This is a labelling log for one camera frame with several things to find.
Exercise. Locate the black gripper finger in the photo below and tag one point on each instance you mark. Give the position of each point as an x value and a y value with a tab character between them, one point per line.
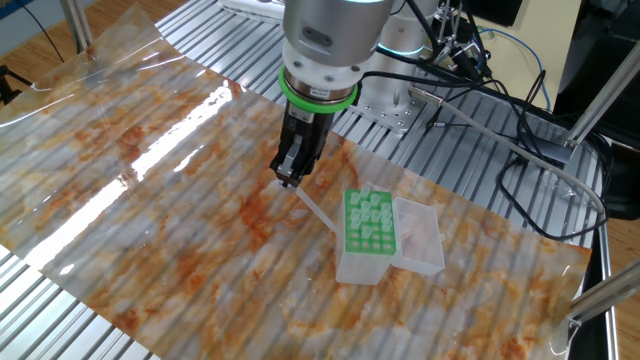
287	165
306	162

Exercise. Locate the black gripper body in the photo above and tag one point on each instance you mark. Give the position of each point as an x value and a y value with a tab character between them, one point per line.
315	130

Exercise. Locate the clear plastic pipette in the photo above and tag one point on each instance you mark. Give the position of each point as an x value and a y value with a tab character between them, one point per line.
315	210

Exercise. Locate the racked translucent pipette tip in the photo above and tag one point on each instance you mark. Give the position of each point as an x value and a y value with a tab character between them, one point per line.
366	216
364	193
386	217
366	232
355	214
386	226
385	207
375	199
355	199
355	223
376	215
365	206

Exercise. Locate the green pipette tip rack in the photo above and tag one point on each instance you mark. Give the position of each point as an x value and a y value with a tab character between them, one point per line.
372	252

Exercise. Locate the translucent pipette tip box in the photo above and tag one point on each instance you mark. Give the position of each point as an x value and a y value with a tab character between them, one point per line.
360	270

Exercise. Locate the orange marble pattern mat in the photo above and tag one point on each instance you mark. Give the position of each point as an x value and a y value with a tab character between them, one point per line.
150	225

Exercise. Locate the metal clamp stand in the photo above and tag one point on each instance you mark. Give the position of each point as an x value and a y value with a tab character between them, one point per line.
452	47

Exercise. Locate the black device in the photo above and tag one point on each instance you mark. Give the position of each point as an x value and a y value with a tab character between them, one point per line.
492	10

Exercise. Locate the beige board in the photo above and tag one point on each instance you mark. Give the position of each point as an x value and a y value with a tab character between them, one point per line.
550	30

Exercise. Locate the black tripod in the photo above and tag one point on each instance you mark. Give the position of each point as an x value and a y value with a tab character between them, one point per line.
7	87

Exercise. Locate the black computer monitor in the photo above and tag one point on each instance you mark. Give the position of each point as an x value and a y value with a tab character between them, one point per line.
620	100

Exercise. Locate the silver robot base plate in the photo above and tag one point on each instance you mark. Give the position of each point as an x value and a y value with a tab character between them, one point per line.
400	117

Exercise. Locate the aluminium frame post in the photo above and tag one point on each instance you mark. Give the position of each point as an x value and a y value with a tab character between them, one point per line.
605	295
76	25
600	95

